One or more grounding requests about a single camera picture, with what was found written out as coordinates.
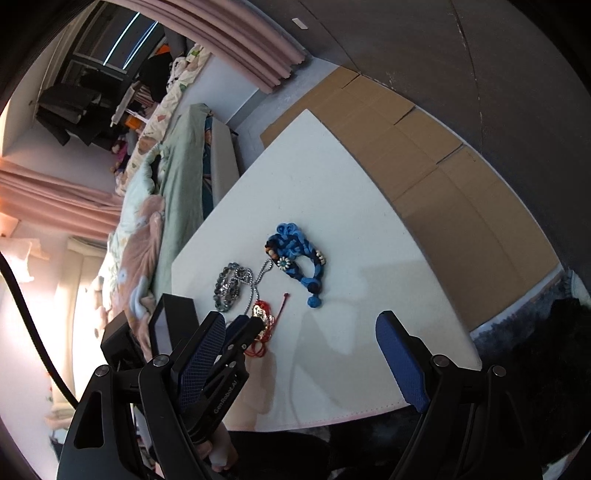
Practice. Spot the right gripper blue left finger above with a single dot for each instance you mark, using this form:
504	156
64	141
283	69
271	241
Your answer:
199	356

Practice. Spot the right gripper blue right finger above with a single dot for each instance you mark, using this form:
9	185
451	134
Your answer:
403	355

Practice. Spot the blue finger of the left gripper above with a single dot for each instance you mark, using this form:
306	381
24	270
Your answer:
235	327
248	334

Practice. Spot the black jewelry box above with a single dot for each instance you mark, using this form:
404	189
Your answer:
174	320

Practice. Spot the person left hand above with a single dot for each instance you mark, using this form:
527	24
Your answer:
218	449

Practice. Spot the white bedside table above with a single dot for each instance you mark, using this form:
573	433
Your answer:
323	365

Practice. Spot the pink floral blanket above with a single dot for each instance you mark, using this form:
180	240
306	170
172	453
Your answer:
132	293

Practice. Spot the cardboard sheet on floor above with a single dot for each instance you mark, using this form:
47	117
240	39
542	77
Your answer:
483	244

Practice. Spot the green bed sheet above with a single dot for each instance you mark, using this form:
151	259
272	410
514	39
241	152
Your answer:
181	178

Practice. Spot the light green pillow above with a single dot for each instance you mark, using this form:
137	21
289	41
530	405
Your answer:
139	188

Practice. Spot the pink curtain left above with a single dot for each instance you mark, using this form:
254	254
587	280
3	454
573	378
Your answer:
56	203

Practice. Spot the pink curtain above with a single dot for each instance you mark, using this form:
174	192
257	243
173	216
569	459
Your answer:
56	203
233	32

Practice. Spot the window seat floral cushion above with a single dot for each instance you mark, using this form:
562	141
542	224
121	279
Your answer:
182	73

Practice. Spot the pink curtain right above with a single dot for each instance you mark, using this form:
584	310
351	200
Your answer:
233	32

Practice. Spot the hanging dark clothes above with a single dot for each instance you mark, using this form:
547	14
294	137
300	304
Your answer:
65	110

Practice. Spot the white wall socket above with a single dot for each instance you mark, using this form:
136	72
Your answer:
300	23

